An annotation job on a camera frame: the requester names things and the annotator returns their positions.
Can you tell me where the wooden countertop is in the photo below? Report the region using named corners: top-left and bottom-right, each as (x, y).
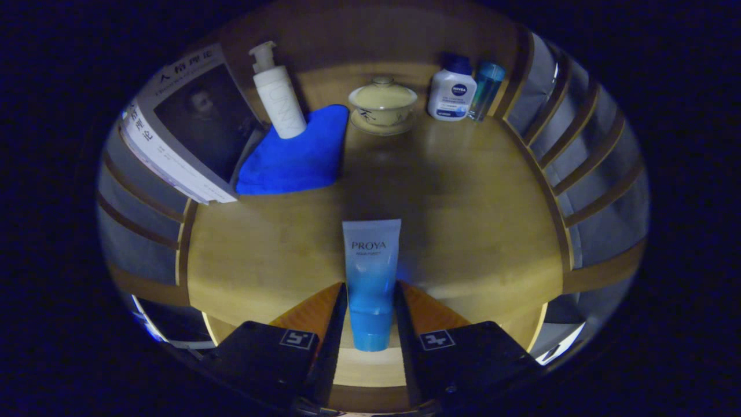
top-left (186, 63), bottom-right (565, 387)

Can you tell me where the slim teal bottle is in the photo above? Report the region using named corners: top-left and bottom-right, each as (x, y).
top-left (468, 62), bottom-right (506, 122)

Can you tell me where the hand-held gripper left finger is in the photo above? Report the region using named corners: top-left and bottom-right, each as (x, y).
top-left (200, 282), bottom-right (348, 409)

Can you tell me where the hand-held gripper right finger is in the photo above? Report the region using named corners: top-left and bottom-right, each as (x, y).
top-left (394, 281), bottom-right (545, 409)

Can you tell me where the wooden cabinet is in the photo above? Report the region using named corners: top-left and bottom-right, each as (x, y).
top-left (97, 6), bottom-right (649, 354)

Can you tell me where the grey portrait cover book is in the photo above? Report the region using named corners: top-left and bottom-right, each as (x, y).
top-left (120, 43), bottom-right (271, 204)

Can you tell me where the blue folded cloth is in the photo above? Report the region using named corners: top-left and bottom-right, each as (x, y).
top-left (236, 104), bottom-right (350, 196)

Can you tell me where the lidded ceramic tea bowl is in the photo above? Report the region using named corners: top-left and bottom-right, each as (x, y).
top-left (348, 76), bottom-right (419, 137)

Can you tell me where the white pump bottle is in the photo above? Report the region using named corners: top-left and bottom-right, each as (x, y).
top-left (249, 41), bottom-right (307, 140)

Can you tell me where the white lotion bottle blue cap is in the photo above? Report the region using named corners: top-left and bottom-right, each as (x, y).
top-left (427, 53), bottom-right (478, 122)

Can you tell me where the blue gradient cosmetic tube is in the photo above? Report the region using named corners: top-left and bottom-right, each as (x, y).
top-left (342, 219), bottom-right (402, 352)

